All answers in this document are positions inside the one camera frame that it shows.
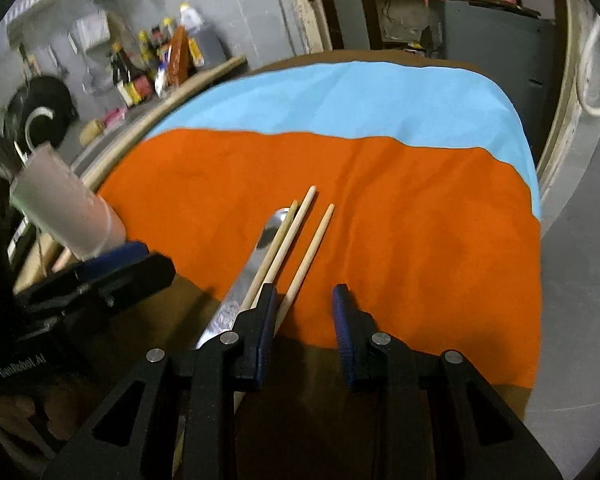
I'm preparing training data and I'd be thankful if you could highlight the metal spoon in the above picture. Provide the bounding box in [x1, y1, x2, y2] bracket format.
[196, 208, 289, 349]

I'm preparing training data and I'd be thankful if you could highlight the white plastic utensil holder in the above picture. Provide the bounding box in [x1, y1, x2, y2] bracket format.
[9, 143, 126, 261]

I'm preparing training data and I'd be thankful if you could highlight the wooden chopstick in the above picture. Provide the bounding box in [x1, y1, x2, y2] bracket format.
[239, 200, 299, 312]
[274, 204, 336, 333]
[261, 185, 317, 285]

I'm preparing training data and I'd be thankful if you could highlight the person's left hand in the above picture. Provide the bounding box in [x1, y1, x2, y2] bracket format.
[0, 384, 87, 442]

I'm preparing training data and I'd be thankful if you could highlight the orange cloth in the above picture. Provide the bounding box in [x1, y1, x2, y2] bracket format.
[99, 129, 542, 388]

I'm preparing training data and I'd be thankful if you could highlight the yellow sponge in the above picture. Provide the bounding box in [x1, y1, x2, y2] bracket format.
[79, 119, 105, 146]

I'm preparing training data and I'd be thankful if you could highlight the black wok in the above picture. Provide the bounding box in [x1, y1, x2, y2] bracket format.
[4, 75, 78, 155]

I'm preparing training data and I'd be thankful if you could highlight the dark soy sauce bottle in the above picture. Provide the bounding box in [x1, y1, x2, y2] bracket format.
[111, 42, 154, 107]

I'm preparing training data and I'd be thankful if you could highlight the light blue cloth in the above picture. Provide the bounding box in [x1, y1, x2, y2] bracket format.
[149, 61, 542, 218]

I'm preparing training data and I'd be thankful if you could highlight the orange spice bag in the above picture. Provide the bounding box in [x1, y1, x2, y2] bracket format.
[168, 26, 189, 87]

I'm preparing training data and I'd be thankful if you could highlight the white paper box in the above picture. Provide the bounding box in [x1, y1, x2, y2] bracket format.
[70, 10, 111, 53]

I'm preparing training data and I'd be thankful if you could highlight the large oil jug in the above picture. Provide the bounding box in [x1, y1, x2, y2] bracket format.
[180, 2, 227, 70]

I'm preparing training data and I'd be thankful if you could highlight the grey cabinet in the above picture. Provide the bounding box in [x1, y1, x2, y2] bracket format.
[429, 0, 562, 162]

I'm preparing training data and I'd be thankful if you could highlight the white hose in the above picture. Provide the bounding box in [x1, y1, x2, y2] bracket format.
[575, 14, 600, 117]

